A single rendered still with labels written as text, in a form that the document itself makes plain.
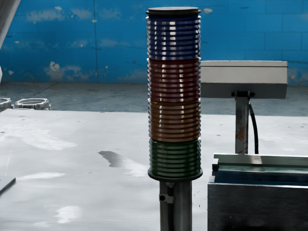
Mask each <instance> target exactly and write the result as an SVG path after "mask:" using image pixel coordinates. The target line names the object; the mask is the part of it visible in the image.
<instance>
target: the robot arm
mask: <svg viewBox="0 0 308 231"><path fill-rule="evenodd" d="M20 1H21V0H0V49H1V46H2V44H3V42H4V39H5V37H6V34H7V32H8V30H9V27H10V25H11V22H12V20H13V17H14V15H15V13H16V11H17V8H18V6H19V4H20ZM1 78H2V70H1V67H0V82H1Z"/></svg>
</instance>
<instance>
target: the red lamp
mask: <svg viewBox="0 0 308 231"><path fill-rule="evenodd" d="M200 60H201V57H199V58H197V59H193V60H180V61H163V60H152V59H149V58H147V61H148V62H147V65H148V67H147V70H148V72H147V75H148V77H147V79H148V82H147V83H148V98H150V99H151V100H154V101H159V102H169V103H177V102H188V101H193V100H196V99H198V98H200V97H201V94H200V93H201V89H200V88H201V85H200V83H201V80H200V79H201V76H200V74H201V71H200V69H201V66H200V65H201V61H200Z"/></svg>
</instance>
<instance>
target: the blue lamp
mask: <svg viewBox="0 0 308 231"><path fill-rule="evenodd" d="M200 18H201V16H200V15H198V16H193V17H176V18H159V17H149V16H147V17H146V19H147V21H146V24H147V26H146V29H147V31H146V34H147V37H146V38H147V42H146V43H147V57H148V58H149V59H152V60H158V61H186V60H193V59H197V58H199V57H200V56H201V54H200V52H201V49H200V47H201V44H200V43H201V40H200V38H201V35H200V33H201V30H200V28H201V25H200V23H201V20H200Z"/></svg>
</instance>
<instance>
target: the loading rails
mask: <svg viewBox="0 0 308 231"><path fill-rule="evenodd" d="M207 231H308V156H300V155H270V154H226V153H214V158H213V161H212V176H209V181H208V184H207Z"/></svg>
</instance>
